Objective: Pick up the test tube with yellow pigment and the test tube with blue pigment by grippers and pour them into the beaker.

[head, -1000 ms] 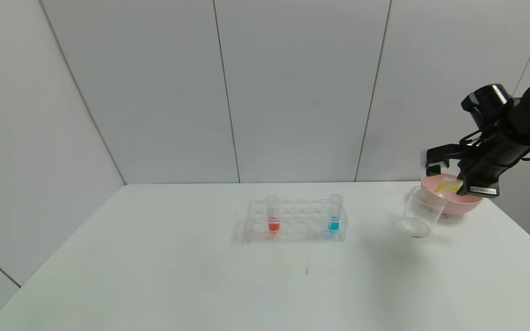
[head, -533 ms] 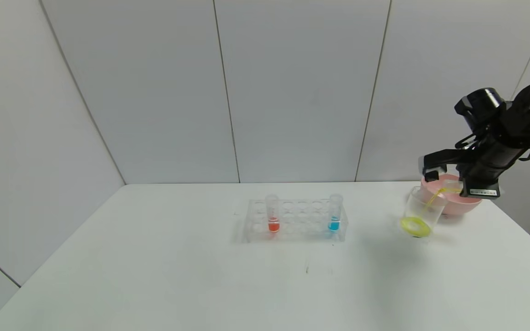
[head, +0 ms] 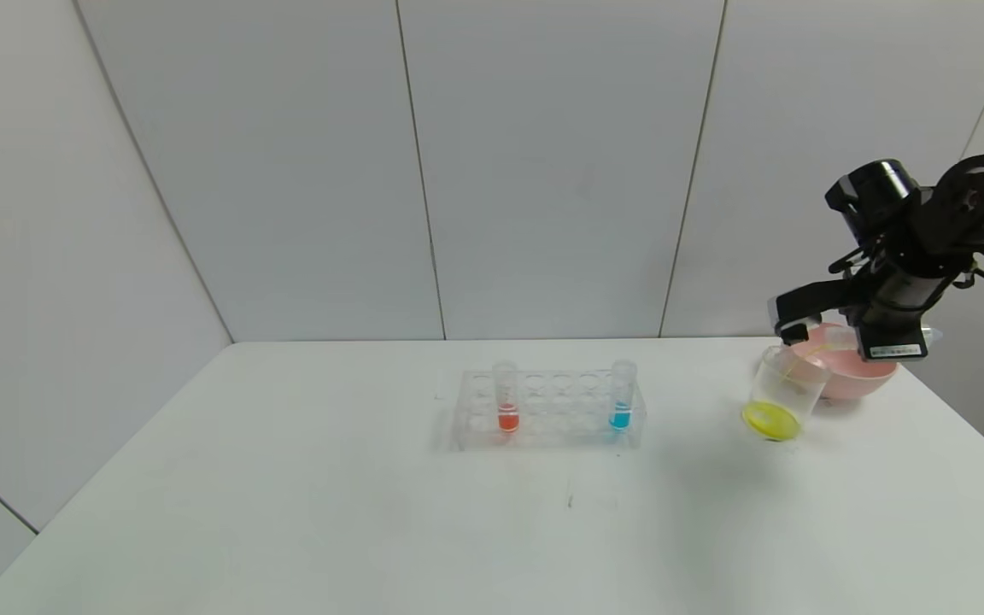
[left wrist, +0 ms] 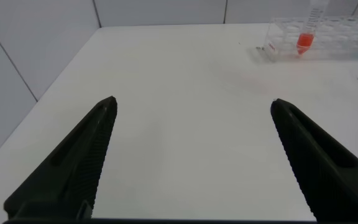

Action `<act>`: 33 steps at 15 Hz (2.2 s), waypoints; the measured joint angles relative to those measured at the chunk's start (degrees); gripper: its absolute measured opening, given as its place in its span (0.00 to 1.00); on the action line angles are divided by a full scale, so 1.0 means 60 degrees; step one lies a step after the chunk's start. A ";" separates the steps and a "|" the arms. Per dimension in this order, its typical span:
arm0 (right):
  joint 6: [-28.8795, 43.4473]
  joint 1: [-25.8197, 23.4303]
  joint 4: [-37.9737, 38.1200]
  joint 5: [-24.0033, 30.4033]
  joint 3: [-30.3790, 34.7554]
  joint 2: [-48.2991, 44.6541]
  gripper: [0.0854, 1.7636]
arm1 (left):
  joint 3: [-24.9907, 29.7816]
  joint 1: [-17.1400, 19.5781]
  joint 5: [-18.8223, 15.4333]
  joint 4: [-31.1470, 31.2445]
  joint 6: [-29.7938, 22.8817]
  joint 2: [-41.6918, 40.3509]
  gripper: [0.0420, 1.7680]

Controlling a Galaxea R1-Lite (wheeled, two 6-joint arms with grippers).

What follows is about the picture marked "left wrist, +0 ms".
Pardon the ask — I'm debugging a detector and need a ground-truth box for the orange pigment test tube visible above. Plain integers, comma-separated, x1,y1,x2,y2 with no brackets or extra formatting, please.
296,0,329,56

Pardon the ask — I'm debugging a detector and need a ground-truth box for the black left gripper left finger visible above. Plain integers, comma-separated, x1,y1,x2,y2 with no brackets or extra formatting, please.
3,95,118,220

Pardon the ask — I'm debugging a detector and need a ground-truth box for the clear acrylic test tube rack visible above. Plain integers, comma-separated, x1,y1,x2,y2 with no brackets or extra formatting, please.
263,15,358,62

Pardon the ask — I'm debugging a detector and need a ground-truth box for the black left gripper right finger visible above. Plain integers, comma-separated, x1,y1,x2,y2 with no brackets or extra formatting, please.
270,98,358,222

